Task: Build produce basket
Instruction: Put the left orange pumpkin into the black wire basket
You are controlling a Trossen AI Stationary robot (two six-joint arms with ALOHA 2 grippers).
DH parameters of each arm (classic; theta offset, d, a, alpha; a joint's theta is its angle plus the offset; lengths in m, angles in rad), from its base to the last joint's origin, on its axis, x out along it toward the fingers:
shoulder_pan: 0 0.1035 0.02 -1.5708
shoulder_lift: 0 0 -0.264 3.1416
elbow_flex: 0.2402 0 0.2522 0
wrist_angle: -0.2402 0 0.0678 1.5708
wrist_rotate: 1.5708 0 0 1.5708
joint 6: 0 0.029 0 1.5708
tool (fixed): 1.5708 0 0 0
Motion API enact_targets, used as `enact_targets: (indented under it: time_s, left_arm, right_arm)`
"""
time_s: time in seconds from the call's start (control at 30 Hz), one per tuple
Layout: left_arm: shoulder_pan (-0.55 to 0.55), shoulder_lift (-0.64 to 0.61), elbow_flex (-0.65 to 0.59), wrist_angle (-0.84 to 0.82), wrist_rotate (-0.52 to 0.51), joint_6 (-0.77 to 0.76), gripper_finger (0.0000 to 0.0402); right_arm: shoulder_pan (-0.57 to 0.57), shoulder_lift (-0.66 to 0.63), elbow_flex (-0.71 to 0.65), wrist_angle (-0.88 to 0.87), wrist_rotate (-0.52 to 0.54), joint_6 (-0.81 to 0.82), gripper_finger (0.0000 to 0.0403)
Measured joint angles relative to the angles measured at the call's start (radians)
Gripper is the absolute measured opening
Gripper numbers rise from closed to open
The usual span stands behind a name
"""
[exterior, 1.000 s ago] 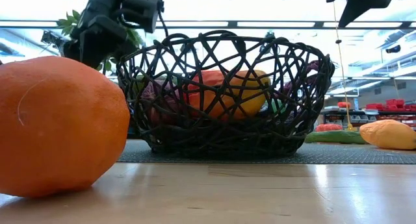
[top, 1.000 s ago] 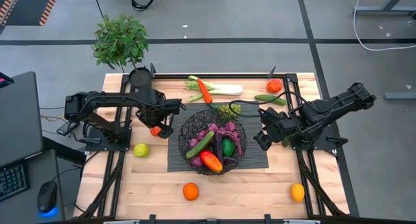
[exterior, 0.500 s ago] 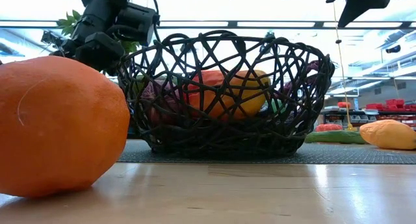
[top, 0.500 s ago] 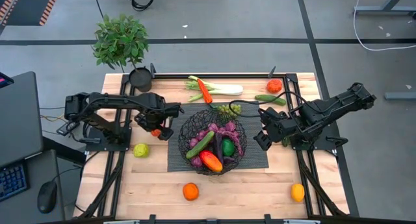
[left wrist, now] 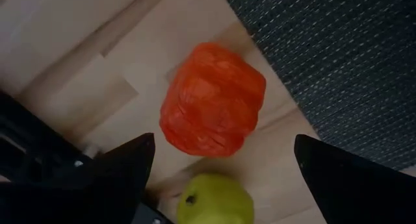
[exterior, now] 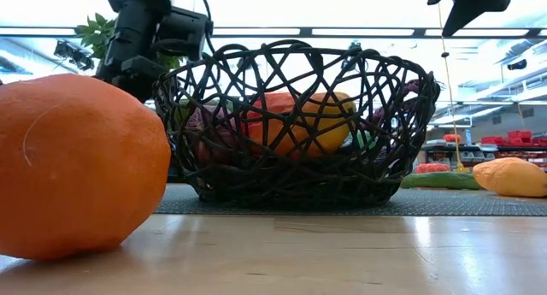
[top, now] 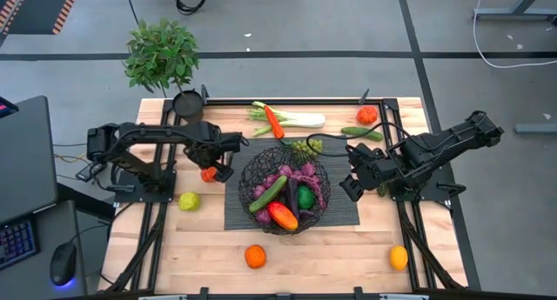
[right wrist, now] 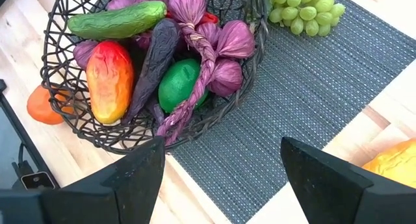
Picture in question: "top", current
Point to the purple beet bunch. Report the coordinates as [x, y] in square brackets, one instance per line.
[308, 169]

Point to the dark green vegetable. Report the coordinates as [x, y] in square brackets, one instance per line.
[383, 189]

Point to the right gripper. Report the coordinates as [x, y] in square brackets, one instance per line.
[374, 169]

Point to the grey woven placemat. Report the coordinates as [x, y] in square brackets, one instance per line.
[344, 204]

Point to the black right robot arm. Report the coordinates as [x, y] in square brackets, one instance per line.
[444, 148]

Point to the red yellow mango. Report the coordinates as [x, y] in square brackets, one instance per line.
[283, 216]

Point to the black computer mouse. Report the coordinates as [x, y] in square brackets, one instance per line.
[63, 261]

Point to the red orange tomato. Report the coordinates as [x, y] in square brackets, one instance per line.
[208, 175]

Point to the lime green apple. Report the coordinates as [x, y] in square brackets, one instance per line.
[189, 202]

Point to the black power adapter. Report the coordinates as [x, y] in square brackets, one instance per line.
[87, 171]

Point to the backlit keyboard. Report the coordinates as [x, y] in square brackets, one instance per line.
[17, 243]

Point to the black plant pot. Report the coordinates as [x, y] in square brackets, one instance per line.
[188, 105]

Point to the green bell pepper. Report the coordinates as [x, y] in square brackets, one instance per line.
[306, 198]

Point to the orange striped floor mat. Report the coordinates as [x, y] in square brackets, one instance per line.
[39, 8]

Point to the orange fruit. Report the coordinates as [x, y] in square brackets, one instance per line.
[255, 256]

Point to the green grape bunch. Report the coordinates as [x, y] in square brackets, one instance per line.
[311, 147]

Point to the small orange pumpkin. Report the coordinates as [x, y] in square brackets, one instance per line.
[367, 115]

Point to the grey side desk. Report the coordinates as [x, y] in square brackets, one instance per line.
[26, 287]

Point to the green leafy plant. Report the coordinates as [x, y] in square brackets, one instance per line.
[161, 54]

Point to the grey metal floor foot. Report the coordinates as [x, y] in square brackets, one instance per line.
[535, 128]

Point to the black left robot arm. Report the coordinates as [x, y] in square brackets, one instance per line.
[143, 132]

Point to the black aluminium table frame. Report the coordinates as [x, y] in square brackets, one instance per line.
[339, 102]

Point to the yellow lemon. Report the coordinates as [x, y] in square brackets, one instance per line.
[398, 257]

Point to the red orange carrot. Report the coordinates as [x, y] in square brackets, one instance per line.
[274, 122]

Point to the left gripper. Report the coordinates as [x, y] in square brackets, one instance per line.
[215, 150]

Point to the dark grey monitor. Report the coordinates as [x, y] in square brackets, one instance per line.
[26, 161]

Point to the grey metal desk leg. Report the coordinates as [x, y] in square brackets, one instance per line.
[500, 14]

